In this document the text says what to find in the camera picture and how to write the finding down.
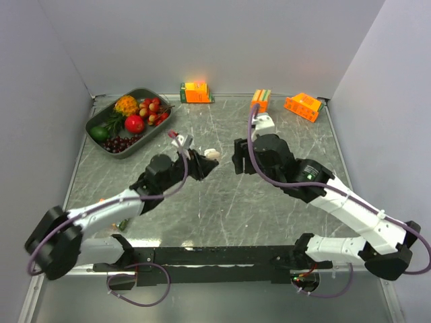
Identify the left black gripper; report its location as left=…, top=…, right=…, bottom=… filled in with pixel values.
left=160, top=147, right=218, bottom=192

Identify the beige earbud charging case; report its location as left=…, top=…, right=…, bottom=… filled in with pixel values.
left=204, top=148, right=221, bottom=160

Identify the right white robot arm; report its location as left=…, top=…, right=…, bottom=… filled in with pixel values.
left=232, top=134, right=420, bottom=281

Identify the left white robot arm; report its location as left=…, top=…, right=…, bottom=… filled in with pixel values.
left=24, top=149, right=219, bottom=281

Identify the orange sponge box back middle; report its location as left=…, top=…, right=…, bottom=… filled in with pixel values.
left=251, top=89, right=271, bottom=113

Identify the orange sponge box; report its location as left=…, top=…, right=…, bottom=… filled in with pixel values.
left=284, top=93, right=324, bottom=122
left=251, top=89, right=271, bottom=113
left=180, top=82, right=215, bottom=104
left=112, top=219, right=130, bottom=231

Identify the orange sponge box back left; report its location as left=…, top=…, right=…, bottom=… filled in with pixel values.
left=180, top=82, right=215, bottom=104

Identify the red lychee bunch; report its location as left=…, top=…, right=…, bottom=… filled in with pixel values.
left=138, top=98, right=174, bottom=126

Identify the red apple toy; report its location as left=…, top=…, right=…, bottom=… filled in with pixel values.
left=124, top=114, right=145, bottom=134

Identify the orange sponge box back right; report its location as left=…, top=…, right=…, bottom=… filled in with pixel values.
left=284, top=93, right=324, bottom=122

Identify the dark grape bunch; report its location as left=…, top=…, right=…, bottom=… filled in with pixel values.
left=102, top=135, right=141, bottom=154

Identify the orange pineapple toy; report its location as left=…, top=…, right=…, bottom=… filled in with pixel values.
left=114, top=95, right=139, bottom=117

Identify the orange sponge box front left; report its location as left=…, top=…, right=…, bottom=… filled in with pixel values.
left=112, top=219, right=130, bottom=231

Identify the green lime toy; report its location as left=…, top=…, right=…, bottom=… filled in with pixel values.
left=89, top=126, right=110, bottom=142

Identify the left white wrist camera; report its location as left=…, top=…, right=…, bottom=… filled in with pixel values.
left=168, top=130, right=193, bottom=158

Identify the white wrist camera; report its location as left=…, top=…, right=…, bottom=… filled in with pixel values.
left=168, top=130, right=193, bottom=158
left=251, top=112, right=275, bottom=141

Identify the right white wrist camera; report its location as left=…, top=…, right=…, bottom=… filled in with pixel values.
left=251, top=112, right=275, bottom=141

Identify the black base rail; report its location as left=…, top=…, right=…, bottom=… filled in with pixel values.
left=92, top=244, right=334, bottom=292

